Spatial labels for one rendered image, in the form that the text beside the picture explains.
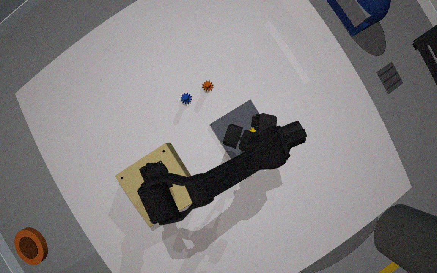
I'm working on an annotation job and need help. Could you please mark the orange gear with cylindrical hub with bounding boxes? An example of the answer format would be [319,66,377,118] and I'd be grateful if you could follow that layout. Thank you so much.
[202,81,213,92]

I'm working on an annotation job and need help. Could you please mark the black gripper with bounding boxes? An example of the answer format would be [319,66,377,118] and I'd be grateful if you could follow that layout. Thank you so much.
[223,124,260,151]

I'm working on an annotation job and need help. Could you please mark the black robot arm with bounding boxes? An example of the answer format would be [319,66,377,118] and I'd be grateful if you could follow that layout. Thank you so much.
[137,113,307,225]

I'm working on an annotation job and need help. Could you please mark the blue gear with hub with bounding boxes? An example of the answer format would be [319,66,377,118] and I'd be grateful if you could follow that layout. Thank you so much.
[181,93,192,104]

